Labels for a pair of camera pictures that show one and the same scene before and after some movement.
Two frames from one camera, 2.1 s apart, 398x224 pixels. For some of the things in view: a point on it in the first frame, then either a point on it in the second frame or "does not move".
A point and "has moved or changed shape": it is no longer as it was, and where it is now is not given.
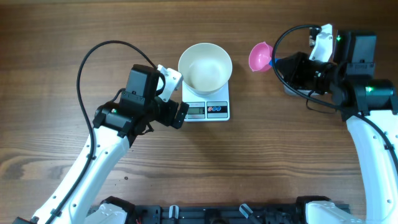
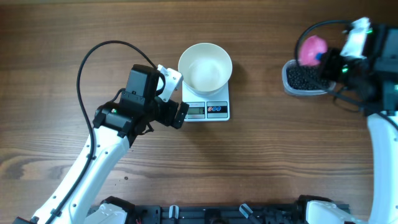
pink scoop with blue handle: [260, 57] has moved or changed shape
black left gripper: [171, 107] does not move
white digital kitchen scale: [207, 107] does not move
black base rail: [218, 214] does not move
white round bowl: [205, 68] does not move
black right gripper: [293, 76] -> [327, 61]
